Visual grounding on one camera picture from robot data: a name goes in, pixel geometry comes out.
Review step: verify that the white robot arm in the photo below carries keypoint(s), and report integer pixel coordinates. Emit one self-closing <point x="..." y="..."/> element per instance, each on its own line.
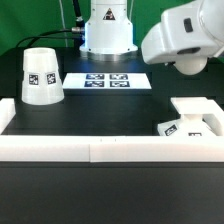
<point x="109" y="31"/>

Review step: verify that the white lamp shade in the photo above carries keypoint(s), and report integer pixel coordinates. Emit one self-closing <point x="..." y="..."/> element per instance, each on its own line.
<point x="41" y="82"/>

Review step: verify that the white marker plate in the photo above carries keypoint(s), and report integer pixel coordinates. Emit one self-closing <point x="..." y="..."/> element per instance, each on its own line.
<point x="106" y="81"/>

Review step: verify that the white lamp base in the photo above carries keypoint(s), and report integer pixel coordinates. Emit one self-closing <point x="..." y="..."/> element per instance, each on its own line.
<point x="199" y="117"/>

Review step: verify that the white U-shaped fence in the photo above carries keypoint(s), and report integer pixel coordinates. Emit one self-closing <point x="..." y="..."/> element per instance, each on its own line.
<point x="103" y="149"/>

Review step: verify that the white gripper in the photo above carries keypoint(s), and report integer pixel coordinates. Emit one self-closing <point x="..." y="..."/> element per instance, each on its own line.
<point x="192" y="30"/>

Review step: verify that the white lamp bulb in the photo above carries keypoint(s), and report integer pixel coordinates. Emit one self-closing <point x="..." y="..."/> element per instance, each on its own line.
<point x="191" y="66"/>

